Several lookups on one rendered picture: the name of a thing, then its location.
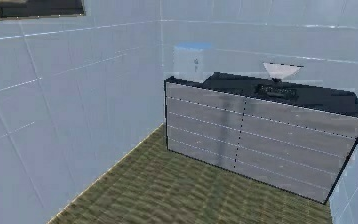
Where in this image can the black flat object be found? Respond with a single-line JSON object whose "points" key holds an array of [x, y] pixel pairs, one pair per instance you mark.
{"points": [[275, 90]]}

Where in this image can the pale box with blue lid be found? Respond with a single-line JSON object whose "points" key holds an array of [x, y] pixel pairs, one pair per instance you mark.
{"points": [[189, 60]]}

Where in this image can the dark framed picture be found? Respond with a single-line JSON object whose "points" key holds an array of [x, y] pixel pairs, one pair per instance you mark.
{"points": [[40, 8]]}

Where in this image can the grey chest of drawers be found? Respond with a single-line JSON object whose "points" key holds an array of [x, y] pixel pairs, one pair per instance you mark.
{"points": [[253, 140]]}

